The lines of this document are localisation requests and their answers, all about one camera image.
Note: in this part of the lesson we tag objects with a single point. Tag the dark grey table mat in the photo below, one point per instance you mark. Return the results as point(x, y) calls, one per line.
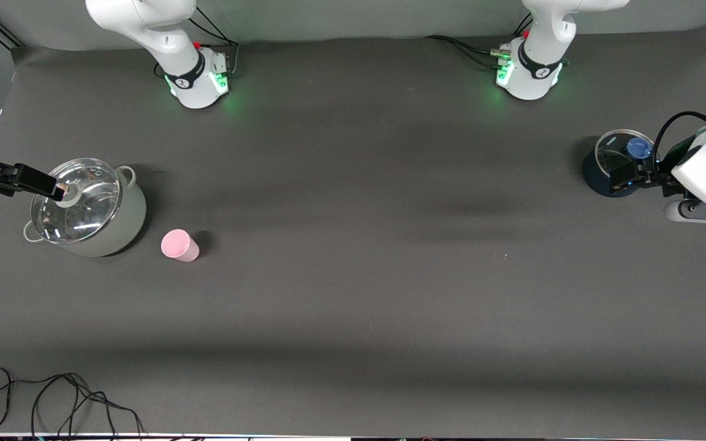
point(353, 245)

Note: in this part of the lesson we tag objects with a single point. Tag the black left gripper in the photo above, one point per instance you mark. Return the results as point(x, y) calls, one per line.
point(661, 173)

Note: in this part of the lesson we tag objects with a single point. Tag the glass lid with blue knob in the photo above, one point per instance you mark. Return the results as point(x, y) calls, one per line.
point(610, 150)

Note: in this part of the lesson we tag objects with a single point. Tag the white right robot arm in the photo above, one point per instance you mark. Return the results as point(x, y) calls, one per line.
point(169, 37)

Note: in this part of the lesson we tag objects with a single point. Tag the black frame rail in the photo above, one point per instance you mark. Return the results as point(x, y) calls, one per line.
point(3, 33)

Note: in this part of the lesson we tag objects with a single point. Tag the glass stockpot lid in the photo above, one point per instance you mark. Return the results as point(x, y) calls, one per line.
point(89, 208)

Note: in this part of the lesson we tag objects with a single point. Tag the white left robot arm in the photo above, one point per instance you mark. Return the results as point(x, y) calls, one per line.
point(540, 73)

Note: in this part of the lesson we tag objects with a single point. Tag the pink plastic cup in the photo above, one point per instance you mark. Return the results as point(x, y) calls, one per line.
point(176, 244)

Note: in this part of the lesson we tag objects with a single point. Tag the pale green stockpot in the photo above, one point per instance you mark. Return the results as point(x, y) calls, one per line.
point(126, 220)

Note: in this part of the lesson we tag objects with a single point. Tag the dark blue saucepan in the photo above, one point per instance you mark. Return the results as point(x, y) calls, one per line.
point(595, 177)

